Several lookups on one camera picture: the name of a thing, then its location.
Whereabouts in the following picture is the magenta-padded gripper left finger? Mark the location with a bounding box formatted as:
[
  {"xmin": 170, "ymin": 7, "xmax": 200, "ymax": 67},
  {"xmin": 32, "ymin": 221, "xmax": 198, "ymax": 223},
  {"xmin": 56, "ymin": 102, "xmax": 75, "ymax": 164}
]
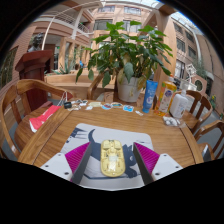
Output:
[{"xmin": 39, "ymin": 141, "xmax": 93, "ymax": 185}]

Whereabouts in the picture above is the blue squeeze tube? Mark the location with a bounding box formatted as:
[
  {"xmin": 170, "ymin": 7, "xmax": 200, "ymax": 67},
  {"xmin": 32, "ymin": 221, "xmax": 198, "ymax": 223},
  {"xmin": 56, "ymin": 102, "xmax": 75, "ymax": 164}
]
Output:
[{"xmin": 142, "ymin": 79, "xmax": 159, "ymax": 114}]

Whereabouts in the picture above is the white mouse pad, dark cat print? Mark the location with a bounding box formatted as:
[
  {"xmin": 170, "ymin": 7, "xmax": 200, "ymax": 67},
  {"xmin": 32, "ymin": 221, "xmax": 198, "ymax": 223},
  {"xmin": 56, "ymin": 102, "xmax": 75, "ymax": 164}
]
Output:
[{"xmin": 59, "ymin": 122, "xmax": 155, "ymax": 188}]

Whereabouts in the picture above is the white outdoor sculpture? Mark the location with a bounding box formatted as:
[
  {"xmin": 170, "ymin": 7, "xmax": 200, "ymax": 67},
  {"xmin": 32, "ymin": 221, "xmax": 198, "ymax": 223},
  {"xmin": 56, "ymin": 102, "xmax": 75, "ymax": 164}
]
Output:
[{"xmin": 185, "ymin": 63, "xmax": 198, "ymax": 84}]

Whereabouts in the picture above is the dark red wooden pedestal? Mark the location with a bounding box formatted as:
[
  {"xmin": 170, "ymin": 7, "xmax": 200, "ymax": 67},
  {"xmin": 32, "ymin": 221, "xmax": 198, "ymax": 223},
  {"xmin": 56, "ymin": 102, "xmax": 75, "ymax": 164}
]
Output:
[{"xmin": 14, "ymin": 49, "xmax": 64, "ymax": 113}]

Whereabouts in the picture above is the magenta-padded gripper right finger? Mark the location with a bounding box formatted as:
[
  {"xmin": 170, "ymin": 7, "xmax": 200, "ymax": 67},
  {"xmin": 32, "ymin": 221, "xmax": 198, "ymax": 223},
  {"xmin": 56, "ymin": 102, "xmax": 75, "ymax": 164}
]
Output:
[{"xmin": 132, "ymin": 141, "xmax": 184, "ymax": 185}]

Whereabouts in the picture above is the green potted plant, white pot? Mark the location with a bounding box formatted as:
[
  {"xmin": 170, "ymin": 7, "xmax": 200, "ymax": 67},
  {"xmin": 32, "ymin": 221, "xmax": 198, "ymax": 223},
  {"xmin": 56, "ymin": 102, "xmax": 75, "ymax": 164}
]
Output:
[{"xmin": 75, "ymin": 20, "xmax": 174, "ymax": 104}]

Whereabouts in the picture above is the yellow computer mouse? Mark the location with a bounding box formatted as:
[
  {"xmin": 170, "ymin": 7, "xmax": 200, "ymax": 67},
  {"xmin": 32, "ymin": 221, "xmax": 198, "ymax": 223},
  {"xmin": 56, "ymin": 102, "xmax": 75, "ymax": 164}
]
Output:
[{"xmin": 99, "ymin": 139, "xmax": 127, "ymax": 178}]

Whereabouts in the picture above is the red bag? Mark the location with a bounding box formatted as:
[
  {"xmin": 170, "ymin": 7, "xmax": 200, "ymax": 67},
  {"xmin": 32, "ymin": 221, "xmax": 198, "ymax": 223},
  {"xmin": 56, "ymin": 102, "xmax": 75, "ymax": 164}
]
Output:
[{"xmin": 28, "ymin": 104, "xmax": 63, "ymax": 134}]

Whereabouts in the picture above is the dark bust statue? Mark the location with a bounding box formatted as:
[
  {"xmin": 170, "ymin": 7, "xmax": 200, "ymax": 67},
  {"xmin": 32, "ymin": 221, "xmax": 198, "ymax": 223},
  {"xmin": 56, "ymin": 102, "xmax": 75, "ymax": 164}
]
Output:
[{"xmin": 27, "ymin": 32, "xmax": 45, "ymax": 53}]

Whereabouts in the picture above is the clear white pump bottle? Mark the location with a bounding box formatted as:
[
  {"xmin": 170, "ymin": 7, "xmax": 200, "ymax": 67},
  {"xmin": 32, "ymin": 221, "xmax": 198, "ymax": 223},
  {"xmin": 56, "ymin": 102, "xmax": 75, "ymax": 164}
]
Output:
[{"xmin": 169, "ymin": 89, "xmax": 190, "ymax": 119}]

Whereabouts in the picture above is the small white packet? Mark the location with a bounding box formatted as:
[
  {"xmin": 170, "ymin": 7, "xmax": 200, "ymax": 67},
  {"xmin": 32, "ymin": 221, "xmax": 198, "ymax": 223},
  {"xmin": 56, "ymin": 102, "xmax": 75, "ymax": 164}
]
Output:
[{"xmin": 162, "ymin": 115, "xmax": 182, "ymax": 128}]

